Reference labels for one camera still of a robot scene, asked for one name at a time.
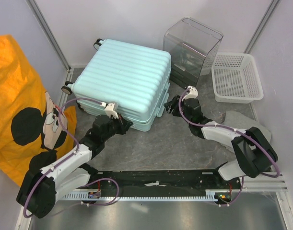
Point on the white slotted cable duct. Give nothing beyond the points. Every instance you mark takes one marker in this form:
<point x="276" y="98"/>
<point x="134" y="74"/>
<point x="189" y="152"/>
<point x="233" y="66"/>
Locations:
<point x="80" y="195"/>

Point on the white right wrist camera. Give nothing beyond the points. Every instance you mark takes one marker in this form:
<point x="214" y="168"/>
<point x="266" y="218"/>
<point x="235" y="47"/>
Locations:
<point x="191" y="93"/>

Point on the white perforated plastic basket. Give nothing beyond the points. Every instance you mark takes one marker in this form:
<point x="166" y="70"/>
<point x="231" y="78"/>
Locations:
<point x="235" y="78"/>

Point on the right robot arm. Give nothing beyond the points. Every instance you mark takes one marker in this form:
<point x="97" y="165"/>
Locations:
<point x="254" y="154"/>

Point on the light blue hard suitcase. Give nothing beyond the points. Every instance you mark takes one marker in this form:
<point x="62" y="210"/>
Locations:
<point x="135" y="78"/>

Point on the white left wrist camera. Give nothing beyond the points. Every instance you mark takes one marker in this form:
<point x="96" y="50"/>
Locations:
<point x="110" y="109"/>

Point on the grey folded cloth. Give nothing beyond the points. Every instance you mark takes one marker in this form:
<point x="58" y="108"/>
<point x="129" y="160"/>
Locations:
<point x="238" y="120"/>

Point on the aluminium frame post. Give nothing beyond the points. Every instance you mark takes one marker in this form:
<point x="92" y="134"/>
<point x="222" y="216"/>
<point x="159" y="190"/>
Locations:
<point x="46" y="29"/>
<point x="262" y="24"/>

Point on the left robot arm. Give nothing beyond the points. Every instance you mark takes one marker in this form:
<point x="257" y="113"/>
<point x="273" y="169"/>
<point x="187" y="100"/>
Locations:
<point x="43" y="186"/>

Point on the orange cartoon mouse bag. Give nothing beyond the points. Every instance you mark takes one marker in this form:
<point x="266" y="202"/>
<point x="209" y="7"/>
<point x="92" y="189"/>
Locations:
<point x="32" y="128"/>

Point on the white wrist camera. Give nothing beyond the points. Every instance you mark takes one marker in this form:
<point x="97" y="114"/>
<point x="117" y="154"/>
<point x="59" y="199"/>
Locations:
<point x="191" y="93"/>
<point x="110" y="109"/>

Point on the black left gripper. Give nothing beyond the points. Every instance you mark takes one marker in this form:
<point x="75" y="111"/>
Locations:
<point x="123" y="124"/>

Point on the aluminium frame post right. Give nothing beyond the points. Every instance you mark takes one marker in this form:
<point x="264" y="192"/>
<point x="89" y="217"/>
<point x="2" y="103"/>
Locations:
<point x="262" y="24"/>

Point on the clear smoky plastic container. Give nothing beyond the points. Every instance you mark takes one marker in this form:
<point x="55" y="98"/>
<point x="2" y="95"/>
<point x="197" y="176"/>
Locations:
<point x="193" y="47"/>

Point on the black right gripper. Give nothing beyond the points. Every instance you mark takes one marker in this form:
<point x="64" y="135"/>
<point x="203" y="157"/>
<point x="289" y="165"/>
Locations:
<point x="173" y="104"/>

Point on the aluminium frame post left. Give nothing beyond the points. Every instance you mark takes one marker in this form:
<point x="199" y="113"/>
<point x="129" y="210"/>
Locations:
<point x="46" y="29"/>

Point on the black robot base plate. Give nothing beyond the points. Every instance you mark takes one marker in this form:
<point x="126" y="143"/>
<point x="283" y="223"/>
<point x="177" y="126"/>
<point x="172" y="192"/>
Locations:
<point x="166" y="182"/>

